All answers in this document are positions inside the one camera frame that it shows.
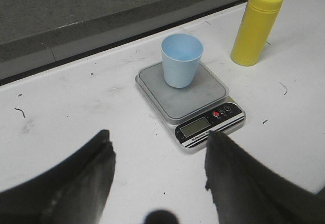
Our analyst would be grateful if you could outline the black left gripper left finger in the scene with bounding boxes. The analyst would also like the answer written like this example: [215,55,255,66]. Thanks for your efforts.
[1,130,116,223]

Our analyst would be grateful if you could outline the light blue plastic cup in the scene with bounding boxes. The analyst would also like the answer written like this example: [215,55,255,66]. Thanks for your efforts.
[161,34,204,88]

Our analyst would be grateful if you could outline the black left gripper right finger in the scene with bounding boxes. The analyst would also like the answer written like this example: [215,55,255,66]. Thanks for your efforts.
[205,132,324,223]

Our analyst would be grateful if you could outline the yellow squeeze bottle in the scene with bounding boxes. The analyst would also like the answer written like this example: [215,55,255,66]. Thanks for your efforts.
[230,0,284,67]

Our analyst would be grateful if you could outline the silver electronic kitchen scale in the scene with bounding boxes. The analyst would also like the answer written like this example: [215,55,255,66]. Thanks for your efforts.
[136,62,246,152]

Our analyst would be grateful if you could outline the grey stone counter ledge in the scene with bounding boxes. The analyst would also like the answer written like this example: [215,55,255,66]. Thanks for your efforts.
[1,0,240,77]

